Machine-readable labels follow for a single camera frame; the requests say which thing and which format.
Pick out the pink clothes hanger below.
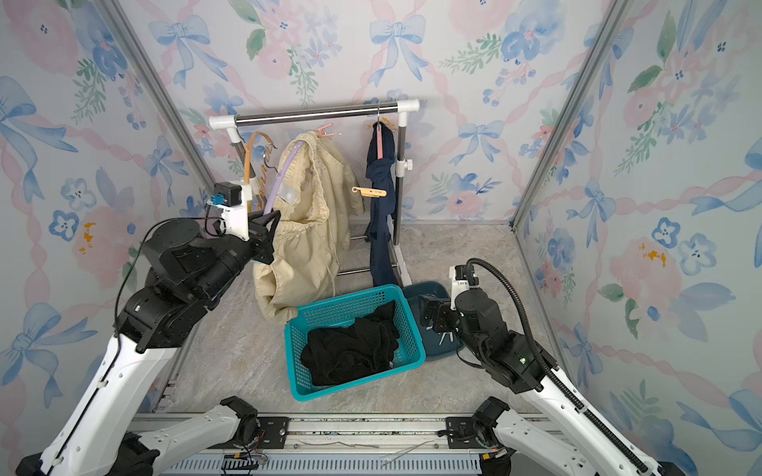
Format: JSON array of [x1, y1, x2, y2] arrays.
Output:
[[375, 105, 384, 160]]

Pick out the silver aluminium corner post left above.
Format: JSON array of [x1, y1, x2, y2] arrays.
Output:
[[96, 1, 242, 216]]

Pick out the orange clothespin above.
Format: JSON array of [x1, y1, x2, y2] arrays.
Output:
[[351, 186, 387, 198]]

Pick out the teal perforated plastic basket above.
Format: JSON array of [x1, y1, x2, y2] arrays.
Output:
[[284, 285, 426, 402]]

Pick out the pink clothespin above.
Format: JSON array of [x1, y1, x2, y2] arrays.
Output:
[[314, 123, 341, 139]]

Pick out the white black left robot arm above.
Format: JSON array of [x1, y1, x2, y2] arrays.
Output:
[[15, 211, 281, 475]]

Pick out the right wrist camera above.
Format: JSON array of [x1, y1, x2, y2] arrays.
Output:
[[448, 265, 479, 311]]

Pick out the black shorts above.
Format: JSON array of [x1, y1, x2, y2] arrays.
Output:
[[300, 301, 400, 387]]

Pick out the beige shorts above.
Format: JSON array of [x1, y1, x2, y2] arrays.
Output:
[[253, 131, 364, 323]]

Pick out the orange clothes hanger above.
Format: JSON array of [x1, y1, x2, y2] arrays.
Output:
[[244, 132, 276, 211]]

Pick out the navy blue shorts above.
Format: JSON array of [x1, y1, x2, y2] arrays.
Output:
[[365, 124, 398, 287]]

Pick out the dark teal plastic bin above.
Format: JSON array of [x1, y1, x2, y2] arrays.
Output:
[[403, 281, 464, 362]]

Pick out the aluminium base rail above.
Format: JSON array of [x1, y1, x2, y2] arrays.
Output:
[[112, 409, 614, 476]]

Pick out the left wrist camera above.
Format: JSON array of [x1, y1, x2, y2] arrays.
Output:
[[208, 180, 253, 241]]

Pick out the lilac clothes hanger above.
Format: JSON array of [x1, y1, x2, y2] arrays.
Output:
[[263, 140, 305, 214]]

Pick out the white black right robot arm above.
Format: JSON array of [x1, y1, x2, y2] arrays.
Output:
[[419, 289, 682, 475]]

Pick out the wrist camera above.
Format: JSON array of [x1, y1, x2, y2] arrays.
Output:
[[208, 180, 253, 241], [448, 265, 479, 311]]

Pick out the white metal clothes rack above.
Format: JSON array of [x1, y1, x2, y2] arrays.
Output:
[[208, 99, 420, 287]]

